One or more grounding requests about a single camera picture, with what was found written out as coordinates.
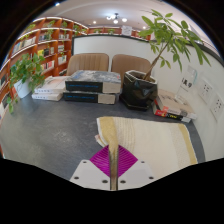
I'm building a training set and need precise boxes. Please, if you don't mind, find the white wall socket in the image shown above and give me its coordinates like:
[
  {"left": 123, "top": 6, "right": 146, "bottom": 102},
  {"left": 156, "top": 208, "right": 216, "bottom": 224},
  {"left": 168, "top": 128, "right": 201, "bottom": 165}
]
[
  {"left": 210, "top": 93, "right": 224, "bottom": 122},
  {"left": 199, "top": 79, "right": 214, "bottom": 105}
]

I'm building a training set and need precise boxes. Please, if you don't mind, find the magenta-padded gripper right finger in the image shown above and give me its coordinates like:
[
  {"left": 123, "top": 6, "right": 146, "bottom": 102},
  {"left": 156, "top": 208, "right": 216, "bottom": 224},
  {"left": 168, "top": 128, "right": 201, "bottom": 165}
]
[{"left": 117, "top": 144, "right": 156, "bottom": 191}]

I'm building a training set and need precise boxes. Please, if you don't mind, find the ceiling chandelier with round bulbs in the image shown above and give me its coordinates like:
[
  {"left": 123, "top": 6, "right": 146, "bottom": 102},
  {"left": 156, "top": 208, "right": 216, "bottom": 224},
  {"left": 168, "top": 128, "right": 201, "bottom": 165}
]
[{"left": 105, "top": 12, "right": 128, "bottom": 25}]

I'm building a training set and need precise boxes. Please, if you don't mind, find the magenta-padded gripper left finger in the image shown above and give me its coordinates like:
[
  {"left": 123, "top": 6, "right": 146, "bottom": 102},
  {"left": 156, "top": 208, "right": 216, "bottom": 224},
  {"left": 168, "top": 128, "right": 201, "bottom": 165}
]
[{"left": 69, "top": 144, "right": 111, "bottom": 191}]

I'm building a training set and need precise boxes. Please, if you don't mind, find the red and black book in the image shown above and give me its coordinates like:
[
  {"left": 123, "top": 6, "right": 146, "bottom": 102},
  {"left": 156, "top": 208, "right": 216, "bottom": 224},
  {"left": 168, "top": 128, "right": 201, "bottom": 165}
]
[{"left": 152, "top": 99, "right": 193, "bottom": 124}]

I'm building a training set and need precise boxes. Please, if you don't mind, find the clear acrylic sign stand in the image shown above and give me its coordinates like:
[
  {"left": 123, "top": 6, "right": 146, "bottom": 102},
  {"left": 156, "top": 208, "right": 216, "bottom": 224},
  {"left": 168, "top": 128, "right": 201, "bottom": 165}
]
[{"left": 179, "top": 64, "right": 198, "bottom": 93}]

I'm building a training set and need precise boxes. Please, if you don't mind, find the orange wooden bookshelf unit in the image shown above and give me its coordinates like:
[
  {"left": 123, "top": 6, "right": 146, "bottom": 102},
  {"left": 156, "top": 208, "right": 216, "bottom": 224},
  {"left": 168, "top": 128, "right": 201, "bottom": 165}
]
[{"left": 0, "top": 15, "right": 149, "bottom": 121}]

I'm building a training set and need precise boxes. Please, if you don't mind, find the ivy plant in white pot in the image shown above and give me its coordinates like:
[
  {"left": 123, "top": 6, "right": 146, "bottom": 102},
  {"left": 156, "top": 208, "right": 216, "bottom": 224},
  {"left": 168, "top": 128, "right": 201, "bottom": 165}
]
[{"left": 7, "top": 52, "right": 46, "bottom": 114}]

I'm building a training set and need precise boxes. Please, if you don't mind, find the tan upholstered chair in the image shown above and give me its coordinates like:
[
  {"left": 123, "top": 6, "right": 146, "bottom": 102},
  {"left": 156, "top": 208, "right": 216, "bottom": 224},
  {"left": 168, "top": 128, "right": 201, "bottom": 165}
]
[
  {"left": 65, "top": 53, "right": 110, "bottom": 77},
  {"left": 110, "top": 54, "right": 153, "bottom": 84}
]

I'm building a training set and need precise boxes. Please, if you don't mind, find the white hardcover book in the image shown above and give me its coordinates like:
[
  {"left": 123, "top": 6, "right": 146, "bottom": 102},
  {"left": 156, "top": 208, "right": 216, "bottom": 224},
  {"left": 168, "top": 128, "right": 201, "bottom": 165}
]
[
  {"left": 31, "top": 91, "right": 64, "bottom": 102},
  {"left": 34, "top": 75, "right": 73, "bottom": 95}
]

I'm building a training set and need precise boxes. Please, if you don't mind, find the small tree in black pot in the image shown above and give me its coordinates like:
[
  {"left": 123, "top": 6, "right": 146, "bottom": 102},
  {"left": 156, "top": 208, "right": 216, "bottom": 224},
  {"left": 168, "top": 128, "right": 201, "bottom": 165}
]
[{"left": 119, "top": 9, "right": 212, "bottom": 112}]

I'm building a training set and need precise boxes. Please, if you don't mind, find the cream and yellow striped towel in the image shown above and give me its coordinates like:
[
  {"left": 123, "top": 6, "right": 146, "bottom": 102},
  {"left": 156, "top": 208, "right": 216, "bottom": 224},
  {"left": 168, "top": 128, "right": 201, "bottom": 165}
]
[{"left": 94, "top": 115, "right": 199, "bottom": 192}]

